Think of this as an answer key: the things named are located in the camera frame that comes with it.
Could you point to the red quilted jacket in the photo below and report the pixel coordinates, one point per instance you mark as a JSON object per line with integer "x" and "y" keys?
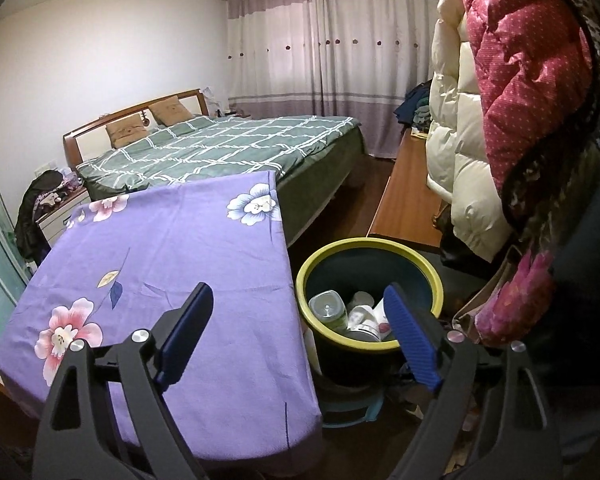
{"x": 525, "y": 85}

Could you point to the purple floral tablecloth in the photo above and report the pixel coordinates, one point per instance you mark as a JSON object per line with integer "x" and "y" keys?
{"x": 180, "y": 240}

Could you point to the white bedside table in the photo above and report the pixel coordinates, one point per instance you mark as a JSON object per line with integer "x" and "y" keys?
{"x": 60, "y": 220}

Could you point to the dark jacket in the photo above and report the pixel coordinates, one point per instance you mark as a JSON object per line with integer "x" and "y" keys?
{"x": 27, "y": 225}

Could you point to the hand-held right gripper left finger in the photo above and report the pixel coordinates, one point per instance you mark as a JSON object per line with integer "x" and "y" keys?
{"x": 185, "y": 330}

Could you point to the clear bottle with green label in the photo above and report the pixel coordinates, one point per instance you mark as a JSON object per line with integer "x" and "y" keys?
{"x": 325, "y": 310}

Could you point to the black leather bag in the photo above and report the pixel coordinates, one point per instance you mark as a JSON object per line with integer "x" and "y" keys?
{"x": 455, "y": 250}

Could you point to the white puffer jacket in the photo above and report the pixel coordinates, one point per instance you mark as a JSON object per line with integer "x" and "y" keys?
{"x": 460, "y": 160}

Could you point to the pink and white curtain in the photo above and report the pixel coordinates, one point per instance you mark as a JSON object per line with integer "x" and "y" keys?
{"x": 320, "y": 50}

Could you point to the yellow rimmed dark bin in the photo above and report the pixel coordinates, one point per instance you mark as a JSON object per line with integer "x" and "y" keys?
{"x": 360, "y": 270}

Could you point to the dark patterned garment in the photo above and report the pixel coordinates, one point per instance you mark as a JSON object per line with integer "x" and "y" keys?
{"x": 555, "y": 195}

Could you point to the brown embroidered pillow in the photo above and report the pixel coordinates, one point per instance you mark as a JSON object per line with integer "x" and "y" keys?
{"x": 127, "y": 132}
{"x": 172, "y": 112}

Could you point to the green checked duvet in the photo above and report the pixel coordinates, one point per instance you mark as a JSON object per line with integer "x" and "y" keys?
{"x": 230, "y": 145}

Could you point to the pile of folded clothes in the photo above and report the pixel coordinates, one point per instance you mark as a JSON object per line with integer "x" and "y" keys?
{"x": 415, "y": 105}

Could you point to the green plastic stool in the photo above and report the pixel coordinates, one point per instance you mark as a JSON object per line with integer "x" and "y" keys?
{"x": 352, "y": 407}

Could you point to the pink floral garment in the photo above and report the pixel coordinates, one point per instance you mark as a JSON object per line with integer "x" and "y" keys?
{"x": 522, "y": 300}

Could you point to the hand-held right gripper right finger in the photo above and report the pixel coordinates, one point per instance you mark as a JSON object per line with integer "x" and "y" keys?
{"x": 415, "y": 340}

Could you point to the wooden low cabinet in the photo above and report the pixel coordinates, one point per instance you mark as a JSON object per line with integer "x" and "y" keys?
{"x": 405, "y": 200}

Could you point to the wooden bed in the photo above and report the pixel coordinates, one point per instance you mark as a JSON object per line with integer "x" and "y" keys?
{"x": 90, "y": 137}

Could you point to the pile of small clothes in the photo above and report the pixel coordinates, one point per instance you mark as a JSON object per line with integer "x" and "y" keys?
{"x": 65, "y": 185}

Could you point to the beige handbag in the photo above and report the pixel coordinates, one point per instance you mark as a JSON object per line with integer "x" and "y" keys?
{"x": 472, "y": 310}

